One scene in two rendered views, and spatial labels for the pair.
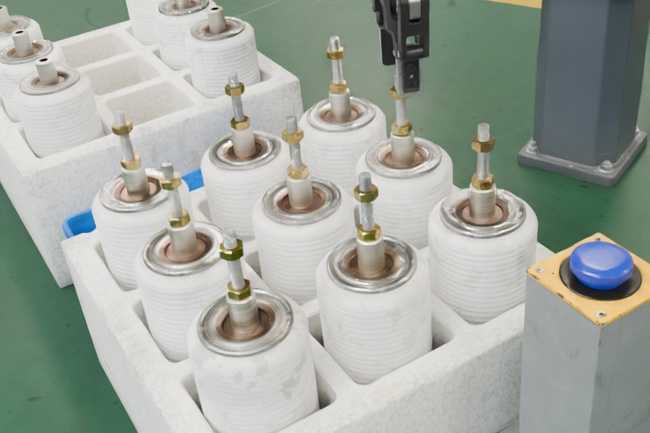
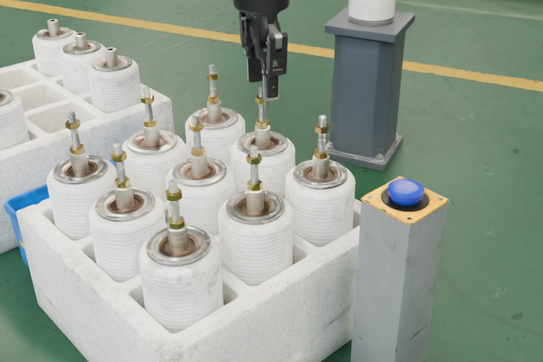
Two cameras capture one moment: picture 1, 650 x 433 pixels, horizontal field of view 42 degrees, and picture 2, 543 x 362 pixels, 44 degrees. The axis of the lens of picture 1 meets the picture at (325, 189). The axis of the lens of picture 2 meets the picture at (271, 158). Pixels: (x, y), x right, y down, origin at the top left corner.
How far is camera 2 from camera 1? 19 cm
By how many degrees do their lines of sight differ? 12
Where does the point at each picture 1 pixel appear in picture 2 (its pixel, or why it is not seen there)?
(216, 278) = (150, 222)
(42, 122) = not seen: outside the picture
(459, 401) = (313, 296)
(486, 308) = (325, 237)
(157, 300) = (108, 238)
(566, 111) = (352, 120)
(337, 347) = (233, 264)
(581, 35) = (362, 69)
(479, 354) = (325, 263)
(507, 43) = (302, 79)
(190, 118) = (95, 126)
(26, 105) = not seen: outside the picture
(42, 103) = not seen: outside the picture
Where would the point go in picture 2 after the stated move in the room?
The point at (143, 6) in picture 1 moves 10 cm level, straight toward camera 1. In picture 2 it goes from (48, 48) to (56, 65)
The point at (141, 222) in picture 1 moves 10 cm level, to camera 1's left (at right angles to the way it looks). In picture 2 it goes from (87, 190) to (9, 201)
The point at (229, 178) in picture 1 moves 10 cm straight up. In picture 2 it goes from (145, 160) to (136, 97)
